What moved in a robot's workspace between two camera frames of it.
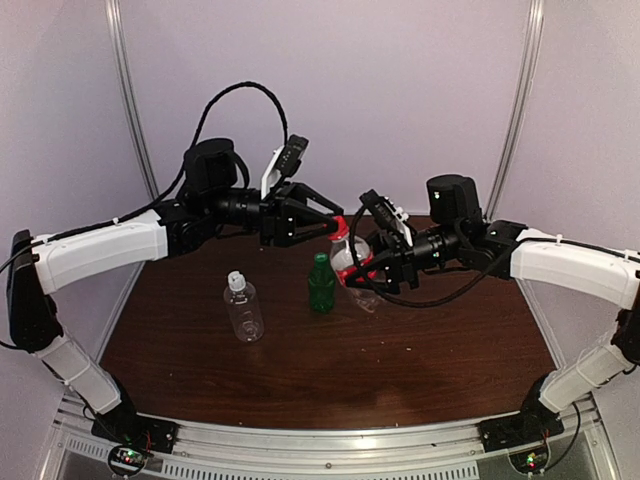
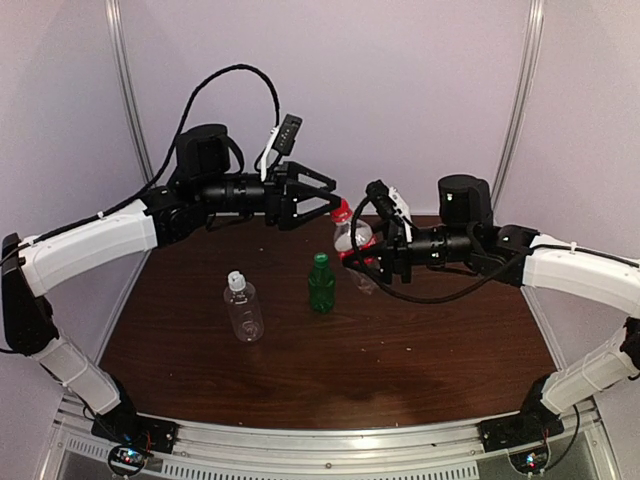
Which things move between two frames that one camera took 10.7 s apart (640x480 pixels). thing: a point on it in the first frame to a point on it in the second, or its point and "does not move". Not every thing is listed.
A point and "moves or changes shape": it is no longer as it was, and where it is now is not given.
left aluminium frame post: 129,91 does not move
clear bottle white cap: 244,307 does not move
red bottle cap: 342,232 to 343,214
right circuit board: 530,461 does not move
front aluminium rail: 449,450 does not move
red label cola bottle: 342,262 moves or changes shape
